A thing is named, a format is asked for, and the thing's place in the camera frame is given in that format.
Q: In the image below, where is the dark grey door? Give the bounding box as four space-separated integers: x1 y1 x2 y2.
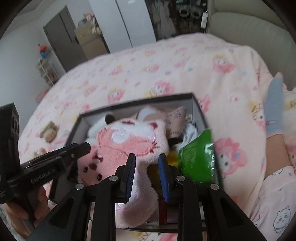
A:
43 6 99 72

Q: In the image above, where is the green corn snack bag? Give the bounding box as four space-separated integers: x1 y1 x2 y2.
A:
166 129 222 185

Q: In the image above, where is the pink pyjama leg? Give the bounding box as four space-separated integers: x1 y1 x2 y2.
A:
250 132 295 240

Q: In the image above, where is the white storage rack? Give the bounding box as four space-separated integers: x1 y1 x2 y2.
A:
36 58 59 86

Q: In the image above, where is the beige plush bunny toy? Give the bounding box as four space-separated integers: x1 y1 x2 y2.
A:
33 121 59 158

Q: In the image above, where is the beige stitched fabric pouch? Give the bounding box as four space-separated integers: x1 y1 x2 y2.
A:
132 105 186 139

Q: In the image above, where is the white cable bundle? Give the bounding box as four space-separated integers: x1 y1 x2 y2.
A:
179 121 202 149

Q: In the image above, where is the foot in blue sock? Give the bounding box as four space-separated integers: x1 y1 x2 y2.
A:
264 73 283 138

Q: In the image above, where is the black storage box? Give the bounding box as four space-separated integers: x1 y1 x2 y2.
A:
49 92 224 233

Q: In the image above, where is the cardboard box stack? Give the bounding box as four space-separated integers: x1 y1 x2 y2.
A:
75 21 109 60

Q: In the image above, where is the colourful toy on shelf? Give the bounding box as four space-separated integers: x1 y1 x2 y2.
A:
38 44 50 58

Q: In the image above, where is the grey green sofa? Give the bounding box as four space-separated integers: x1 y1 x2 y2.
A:
208 1 295 90

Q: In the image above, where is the person's left hand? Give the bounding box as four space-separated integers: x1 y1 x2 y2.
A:
4 186 50 232

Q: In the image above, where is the black glass shelf cabinet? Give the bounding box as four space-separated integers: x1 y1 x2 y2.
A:
145 0 208 41

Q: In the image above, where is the white paper roll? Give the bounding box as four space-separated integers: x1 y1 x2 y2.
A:
87 113 116 138

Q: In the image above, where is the pink plush pig toy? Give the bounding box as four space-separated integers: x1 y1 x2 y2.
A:
77 118 169 228

